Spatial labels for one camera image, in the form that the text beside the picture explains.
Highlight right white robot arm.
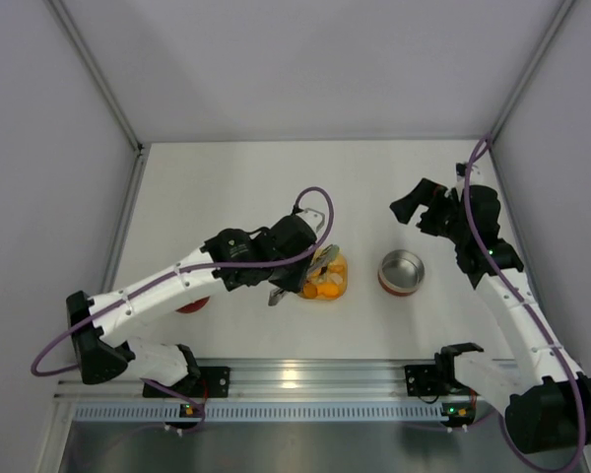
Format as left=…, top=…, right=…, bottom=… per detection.
left=390, top=164, right=591, bottom=454

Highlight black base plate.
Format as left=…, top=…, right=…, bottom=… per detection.
left=166, top=366, right=230, bottom=398
left=404, top=364, right=443, bottom=397

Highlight red round lid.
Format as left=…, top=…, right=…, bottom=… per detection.
left=176, top=297, right=210, bottom=314

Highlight aluminium frame post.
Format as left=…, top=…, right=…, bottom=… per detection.
left=490, top=0, right=580, bottom=141
left=44, top=0, right=144, bottom=155

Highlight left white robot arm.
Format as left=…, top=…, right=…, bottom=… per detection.
left=66, top=209, right=325, bottom=396

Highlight round metal lunch box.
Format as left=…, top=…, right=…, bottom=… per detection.
left=377, top=249, right=426, bottom=297

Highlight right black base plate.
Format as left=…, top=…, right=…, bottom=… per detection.
left=404, top=364, right=443, bottom=397

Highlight yellow food container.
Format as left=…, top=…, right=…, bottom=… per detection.
left=297, top=250, right=348, bottom=302

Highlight slotted cable duct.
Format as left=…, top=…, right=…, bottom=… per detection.
left=73, top=402, right=450, bottom=423

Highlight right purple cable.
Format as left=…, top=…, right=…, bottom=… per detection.
left=403, top=137, right=590, bottom=472

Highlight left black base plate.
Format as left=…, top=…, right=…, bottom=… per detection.
left=166, top=366, right=230, bottom=398

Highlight left aluminium frame post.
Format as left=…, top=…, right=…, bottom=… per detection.
left=44, top=0, right=144, bottom=155

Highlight right aluminium frame post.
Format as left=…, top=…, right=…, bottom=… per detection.
left=490, top=0, right=580, bottom=141

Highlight metal tongs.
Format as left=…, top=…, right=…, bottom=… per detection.
left=268, top=244, right=340, bottom=306

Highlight aluminium mounting rail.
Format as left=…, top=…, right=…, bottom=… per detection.
left=53, top=357, right=521, bottom=403

